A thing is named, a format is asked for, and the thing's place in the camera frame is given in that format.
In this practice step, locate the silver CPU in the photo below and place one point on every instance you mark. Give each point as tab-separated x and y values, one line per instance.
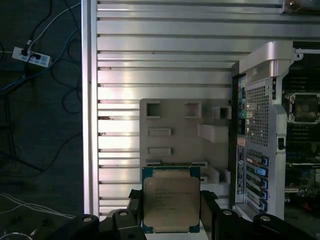
171	195

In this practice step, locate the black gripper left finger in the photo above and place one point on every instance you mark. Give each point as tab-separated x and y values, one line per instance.
120	227

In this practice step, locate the white power strip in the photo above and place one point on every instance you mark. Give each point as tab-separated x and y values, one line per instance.
37	58

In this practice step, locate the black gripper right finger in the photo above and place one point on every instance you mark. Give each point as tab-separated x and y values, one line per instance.
225	225

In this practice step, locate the green RAM stick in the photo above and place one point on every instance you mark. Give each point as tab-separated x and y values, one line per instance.
175	163

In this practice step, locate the black PC case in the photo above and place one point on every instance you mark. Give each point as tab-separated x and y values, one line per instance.
257	112

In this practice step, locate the CPU socket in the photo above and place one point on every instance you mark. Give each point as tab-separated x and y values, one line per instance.
305	110

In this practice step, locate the blue slot clip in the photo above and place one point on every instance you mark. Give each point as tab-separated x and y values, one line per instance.
264	183
264	206
264	195
265	162
262	171

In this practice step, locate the grey parts rack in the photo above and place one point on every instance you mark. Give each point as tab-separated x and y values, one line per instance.
175	125

